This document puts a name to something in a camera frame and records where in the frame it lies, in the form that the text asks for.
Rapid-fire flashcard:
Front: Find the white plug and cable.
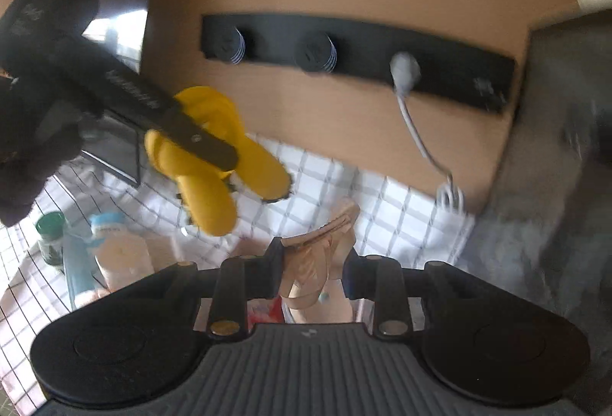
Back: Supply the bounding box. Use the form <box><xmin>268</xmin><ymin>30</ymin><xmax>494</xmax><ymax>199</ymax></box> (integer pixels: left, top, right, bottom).
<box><xmin>388</xmin><ymin>50</ymin><xmax>466</xmax><ymax>212</ymax></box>

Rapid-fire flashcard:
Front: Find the light blue pouch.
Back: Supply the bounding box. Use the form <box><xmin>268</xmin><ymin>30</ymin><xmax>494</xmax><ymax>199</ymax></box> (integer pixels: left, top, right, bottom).
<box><xmin>62</xmin><ymin>231</ymin><xmax>98</xmax><ymax>310</ymax></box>

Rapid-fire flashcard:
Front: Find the black wall power strip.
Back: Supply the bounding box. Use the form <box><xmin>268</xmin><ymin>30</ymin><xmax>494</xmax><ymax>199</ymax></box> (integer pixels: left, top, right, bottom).
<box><xmin>200</xmin><ymin>12</ymin><xmax>516</xmax><ymax>114</ymax></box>

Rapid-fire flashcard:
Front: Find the white black checkered tablecloth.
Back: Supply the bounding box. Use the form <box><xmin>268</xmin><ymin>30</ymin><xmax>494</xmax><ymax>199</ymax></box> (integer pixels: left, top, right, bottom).
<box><xmin>1</xmin><ymin>140</ymin><xmax>475</xmax><ymax>415</ymax></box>

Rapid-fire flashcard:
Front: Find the grey fabric item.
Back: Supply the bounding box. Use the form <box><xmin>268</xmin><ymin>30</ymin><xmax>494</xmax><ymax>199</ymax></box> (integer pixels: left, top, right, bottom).
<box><xmin>459</xmin><ymin>10</ymin><xmax>611</xmax><ymax>347</ymax></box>

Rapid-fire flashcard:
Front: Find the green lid air freshener jar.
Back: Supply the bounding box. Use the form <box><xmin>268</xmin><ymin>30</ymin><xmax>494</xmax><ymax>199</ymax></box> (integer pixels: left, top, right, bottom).
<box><xmin>35</xmin><ymin>211</ymin><xmax>65</xmax><ymax>269</ymax></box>

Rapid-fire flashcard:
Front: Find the yellow plush toy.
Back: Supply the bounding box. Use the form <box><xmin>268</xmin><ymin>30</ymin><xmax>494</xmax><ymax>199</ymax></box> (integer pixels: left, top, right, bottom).
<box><xmin>144</xmin><ymin>86</ymin><xmax>291</xmax><ymax>237</ymax></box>

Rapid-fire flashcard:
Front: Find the Kleenex cartoon tissue pack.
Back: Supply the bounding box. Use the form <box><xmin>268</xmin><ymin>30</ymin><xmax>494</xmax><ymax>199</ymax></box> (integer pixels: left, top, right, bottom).
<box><xmin>247</xmin><ymin>297</ymin><xmax>284</xmax><ymax>330</ymax></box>

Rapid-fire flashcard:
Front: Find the blue white wipes pack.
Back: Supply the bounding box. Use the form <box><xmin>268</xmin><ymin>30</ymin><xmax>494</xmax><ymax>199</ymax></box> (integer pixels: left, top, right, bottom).
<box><xmin>90</xmin><ymin>212</ymin><xmax>128</xmax><ymax>241</ymax></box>

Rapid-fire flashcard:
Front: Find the black monitor screen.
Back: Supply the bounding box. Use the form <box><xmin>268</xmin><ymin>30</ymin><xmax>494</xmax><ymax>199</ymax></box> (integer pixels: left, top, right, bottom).
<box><xmin>81</xmin><ymin>0</ymin><xmax>153</xmax><ymax>187</ymax></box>

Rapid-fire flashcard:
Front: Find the clear cotton pad canister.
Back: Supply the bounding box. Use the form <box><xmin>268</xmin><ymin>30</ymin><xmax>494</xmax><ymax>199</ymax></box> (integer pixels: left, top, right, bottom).
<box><xmin>94</xmin><ymin>234</ymin><xmax>155</xmax><ymax>292</ymax></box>

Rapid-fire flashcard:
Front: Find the pink ribbon hair clip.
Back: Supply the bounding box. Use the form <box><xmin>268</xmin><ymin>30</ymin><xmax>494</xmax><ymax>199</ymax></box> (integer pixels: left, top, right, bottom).
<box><xmin>279</xmin><ymin>198</ymin><xmax>360</xmax><ymax>310</ymax></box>

